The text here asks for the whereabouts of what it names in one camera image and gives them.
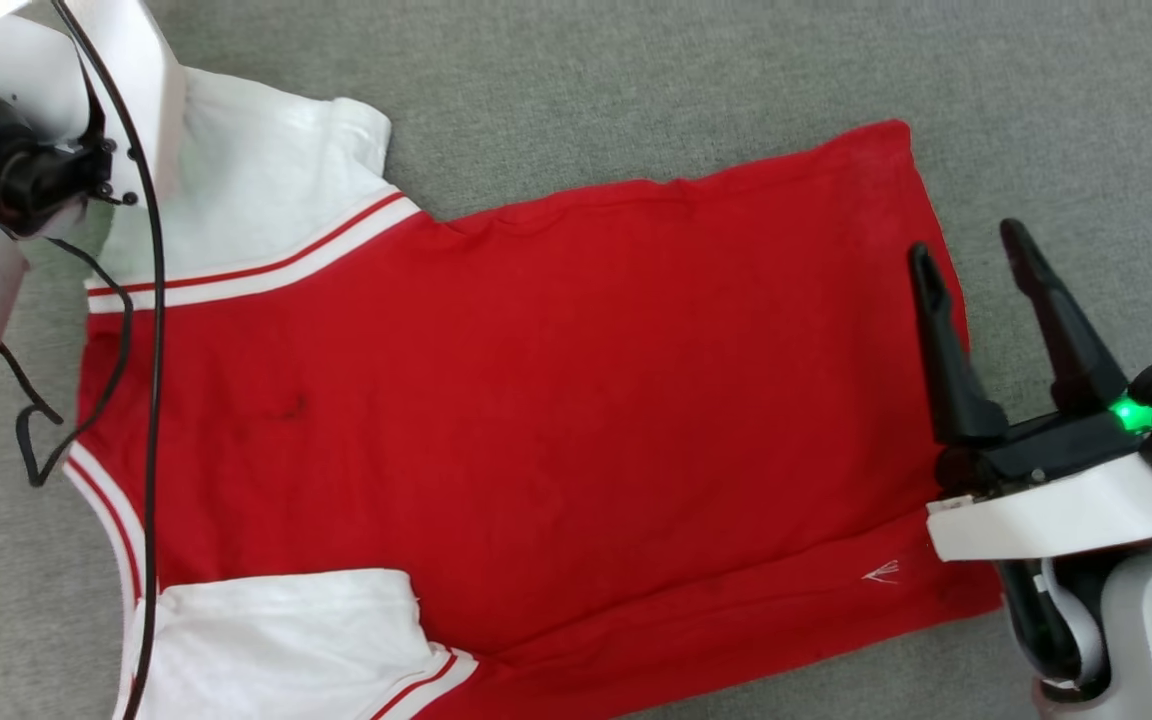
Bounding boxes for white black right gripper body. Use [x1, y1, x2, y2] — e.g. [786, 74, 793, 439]
[926, 360, 1152, 563]

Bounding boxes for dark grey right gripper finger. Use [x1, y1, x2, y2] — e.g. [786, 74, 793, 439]
[998, 218, 1130, 417]
[909, 243, 1010, 449]

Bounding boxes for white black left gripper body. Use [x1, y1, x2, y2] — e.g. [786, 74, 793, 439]
[0, 0, 187, 209]

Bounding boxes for red and white jersey shirt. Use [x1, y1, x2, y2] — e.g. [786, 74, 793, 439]
[61, 68, 1003, 720]

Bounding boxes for grey fabric work surface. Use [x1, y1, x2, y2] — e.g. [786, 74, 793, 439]
[0, 0, 1152, 720]

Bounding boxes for looped black cable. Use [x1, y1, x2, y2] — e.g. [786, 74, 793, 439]
[0, 235, 135, 489]

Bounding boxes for long black cable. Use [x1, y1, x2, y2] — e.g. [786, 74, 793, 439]
[48, 0, 169, 720]

